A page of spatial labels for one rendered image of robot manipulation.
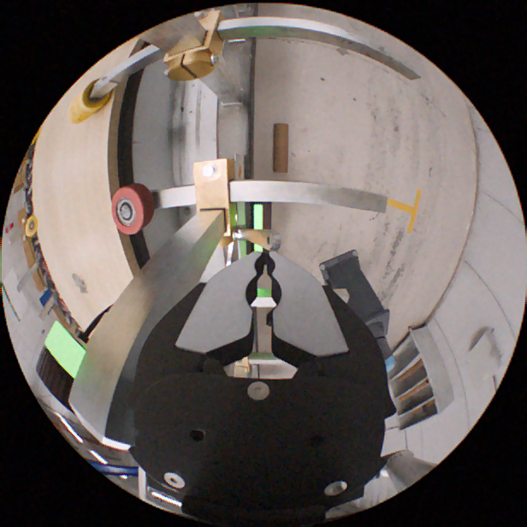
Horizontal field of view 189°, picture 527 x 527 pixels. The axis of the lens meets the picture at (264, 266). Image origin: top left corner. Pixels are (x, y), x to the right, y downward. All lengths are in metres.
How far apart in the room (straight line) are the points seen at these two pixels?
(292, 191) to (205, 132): 0.35
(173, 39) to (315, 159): 1.07
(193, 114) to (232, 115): 0.16
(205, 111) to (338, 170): 0.88
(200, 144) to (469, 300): 2.87
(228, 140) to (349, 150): 0.92
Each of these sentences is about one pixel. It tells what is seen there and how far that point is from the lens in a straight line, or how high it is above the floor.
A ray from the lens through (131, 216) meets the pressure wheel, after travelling 0.30.
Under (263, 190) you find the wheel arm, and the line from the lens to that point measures 0.26.
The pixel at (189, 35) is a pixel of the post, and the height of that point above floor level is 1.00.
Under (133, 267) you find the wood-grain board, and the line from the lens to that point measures 0.38.
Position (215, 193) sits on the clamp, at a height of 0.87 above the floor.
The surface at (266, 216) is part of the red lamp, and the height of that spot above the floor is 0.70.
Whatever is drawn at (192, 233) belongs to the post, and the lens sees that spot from 0.19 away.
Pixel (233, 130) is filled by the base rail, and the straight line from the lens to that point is 0.43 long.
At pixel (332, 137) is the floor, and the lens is 1.20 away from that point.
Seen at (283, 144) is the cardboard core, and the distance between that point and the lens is 1.05.
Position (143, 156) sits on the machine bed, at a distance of 0.46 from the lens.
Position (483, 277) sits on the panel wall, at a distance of 2.66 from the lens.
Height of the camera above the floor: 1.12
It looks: 57 degrees down
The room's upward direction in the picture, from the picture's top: 177 degrees counter-clockwise
